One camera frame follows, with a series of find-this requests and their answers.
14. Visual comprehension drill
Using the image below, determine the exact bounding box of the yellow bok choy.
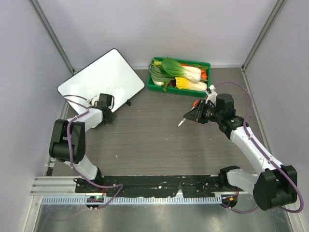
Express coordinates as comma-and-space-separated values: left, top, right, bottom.
175, 77, 207, 91

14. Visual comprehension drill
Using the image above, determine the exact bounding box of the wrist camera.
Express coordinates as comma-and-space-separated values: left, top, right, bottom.
205, 85, 217, 104
87, 94, 99, 106

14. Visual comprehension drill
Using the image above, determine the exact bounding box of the white slotted cable duct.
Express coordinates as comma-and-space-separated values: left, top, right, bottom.
41, 195, 222, 205

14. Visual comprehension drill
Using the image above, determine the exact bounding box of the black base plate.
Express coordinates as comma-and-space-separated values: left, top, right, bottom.
73, 175, 242, 198

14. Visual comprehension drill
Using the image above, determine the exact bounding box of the green bok choy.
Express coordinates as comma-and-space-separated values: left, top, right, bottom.
160, 57, 202, 82

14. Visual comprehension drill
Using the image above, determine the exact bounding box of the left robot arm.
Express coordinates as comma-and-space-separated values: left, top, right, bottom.
49, 93, 116, 193

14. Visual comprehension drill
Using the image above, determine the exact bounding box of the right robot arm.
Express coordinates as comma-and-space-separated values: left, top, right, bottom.
183, 94, 297, 211

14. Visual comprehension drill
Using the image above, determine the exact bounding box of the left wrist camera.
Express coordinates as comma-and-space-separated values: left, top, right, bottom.
87, 94, 99, 106

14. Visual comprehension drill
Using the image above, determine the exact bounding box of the white whiteboard black frame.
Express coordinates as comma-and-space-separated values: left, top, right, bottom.
57, 49, 145, 112

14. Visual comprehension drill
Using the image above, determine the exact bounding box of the orange tangerine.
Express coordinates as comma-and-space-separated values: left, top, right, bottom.
193, 100, 200, 108

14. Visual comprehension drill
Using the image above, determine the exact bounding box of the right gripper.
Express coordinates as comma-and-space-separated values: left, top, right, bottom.
184, 99, 223, 124

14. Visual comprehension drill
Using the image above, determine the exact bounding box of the green plastic tray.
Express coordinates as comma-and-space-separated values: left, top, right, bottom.
147, 57, 211, 98

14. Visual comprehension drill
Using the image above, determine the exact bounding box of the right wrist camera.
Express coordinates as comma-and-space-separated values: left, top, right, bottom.
205, 85, 217, 104

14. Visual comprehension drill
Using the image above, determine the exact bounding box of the white marker with pink cap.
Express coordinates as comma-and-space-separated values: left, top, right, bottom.
177, 118, 186, 127

